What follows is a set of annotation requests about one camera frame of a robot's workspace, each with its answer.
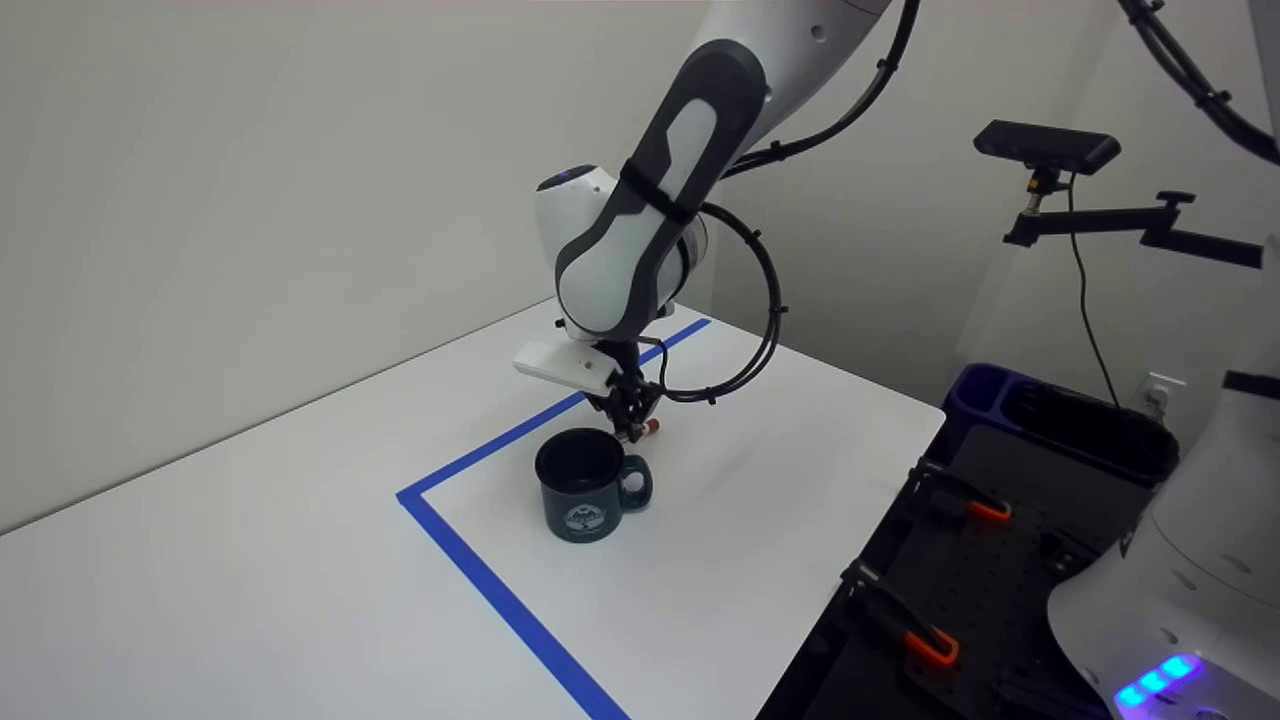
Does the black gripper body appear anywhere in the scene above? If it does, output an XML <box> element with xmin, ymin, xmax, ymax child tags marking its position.
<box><xmin>590</xmin><ymin>347</ymin><xmax>657</xmax><ymax>416</ymax></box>

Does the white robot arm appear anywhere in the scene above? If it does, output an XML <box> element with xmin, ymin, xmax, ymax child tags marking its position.
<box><xmin>534</xmin><ymin>0</ymin><xmax>921</xmax><ymax>438</ymax></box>

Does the dark teal mug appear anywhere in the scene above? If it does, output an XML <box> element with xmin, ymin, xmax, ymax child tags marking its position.
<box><xmin>534</xmin><ymin>428</ymin><xmax>650</xmax><ymax>542</ymax></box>

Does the blue tape line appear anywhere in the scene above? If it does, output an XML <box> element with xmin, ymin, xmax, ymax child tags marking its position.
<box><xmin>395</xmin><ymin>315</ymin><xmax>722</xmax><ymax>720</ymax></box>

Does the black orange clamp near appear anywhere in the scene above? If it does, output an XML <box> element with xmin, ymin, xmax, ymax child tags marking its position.
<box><xmin>843</xmin><ymin>562</ymin><xmax>959</xmax><ymax>671</ymax></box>

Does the black orange clamp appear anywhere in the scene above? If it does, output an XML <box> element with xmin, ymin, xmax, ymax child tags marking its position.
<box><xmin>843</xmin><ymin>562</ymin><xmax>959</xmax><ymax>671</ymax></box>
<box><xmin>910</xmin><ymin>463</ymin><xmax>1013</xmax><ymax>527</ymax></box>

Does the black orange clamp far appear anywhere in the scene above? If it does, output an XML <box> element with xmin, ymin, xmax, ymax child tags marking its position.
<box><xmin>910</xmin><ymin>463</ymin><xmax>1013</xmax><ymax>527</ymax></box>

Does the blue bin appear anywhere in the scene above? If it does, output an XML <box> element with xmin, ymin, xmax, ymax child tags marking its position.
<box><xmin>942</xmin><ymin>364</ymin><xmax>1047</xmax><ymax>424</ymax></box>

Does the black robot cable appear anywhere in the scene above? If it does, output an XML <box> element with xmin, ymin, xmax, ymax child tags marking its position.
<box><xmin>637</xmin><ymin>195</ymin><xmax>792</xmax><ymax>408</ymax></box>

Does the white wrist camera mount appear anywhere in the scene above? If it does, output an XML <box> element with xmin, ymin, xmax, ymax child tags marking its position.
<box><xmin>514</xmin><ymin>341</ymin><xmax>616</xmax><ymax>396</ymax></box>

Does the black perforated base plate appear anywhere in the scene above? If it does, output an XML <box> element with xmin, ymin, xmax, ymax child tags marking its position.
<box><xmin>758</xmin><ymin>428</ymin><xmax>1159</xmax><ymax>720</ymax></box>

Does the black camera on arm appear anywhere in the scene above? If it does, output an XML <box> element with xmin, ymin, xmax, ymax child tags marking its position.
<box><xmin>970</xmin><ymin>120</ymin><xmax>1265</xmax><ymax>268</ymax></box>

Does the black cable on wall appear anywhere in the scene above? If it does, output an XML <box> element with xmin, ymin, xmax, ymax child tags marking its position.
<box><xmin>1063</xmin><ymin>170</ymin><xmax>1129</xmax><ymax>408</ymax></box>

